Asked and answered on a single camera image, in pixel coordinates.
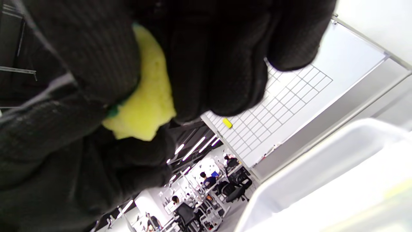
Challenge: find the clear plastic airtight container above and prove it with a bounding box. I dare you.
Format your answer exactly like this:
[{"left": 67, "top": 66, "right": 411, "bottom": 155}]
[{"left": 233, "top": 118, "right": 412, "bottom": 232}]

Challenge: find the black office chair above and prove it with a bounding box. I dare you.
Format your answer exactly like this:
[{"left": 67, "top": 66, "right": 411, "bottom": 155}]
[
  {"left": 225, "top": 179, "right": 253, "bottom": 203},
  {"left": 175, "top": 202, "right": 197, "bottom": 231}
]

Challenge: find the yellow green sponge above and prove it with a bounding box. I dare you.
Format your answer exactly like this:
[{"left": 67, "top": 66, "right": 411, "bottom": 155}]
[{"left": 101, "top": 23, "right": 177, "bottom": 142}]

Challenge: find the white rolling whiteboard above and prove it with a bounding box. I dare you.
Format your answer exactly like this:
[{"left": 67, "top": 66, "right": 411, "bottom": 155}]
[{"left": 201, "top": 13, "right": 412, "bottom": 184}]

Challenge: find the person's right hand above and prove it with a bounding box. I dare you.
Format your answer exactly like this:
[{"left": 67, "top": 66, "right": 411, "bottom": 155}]
[{"left": 0, "top": 0, "right": 337, "bottom": 232}]

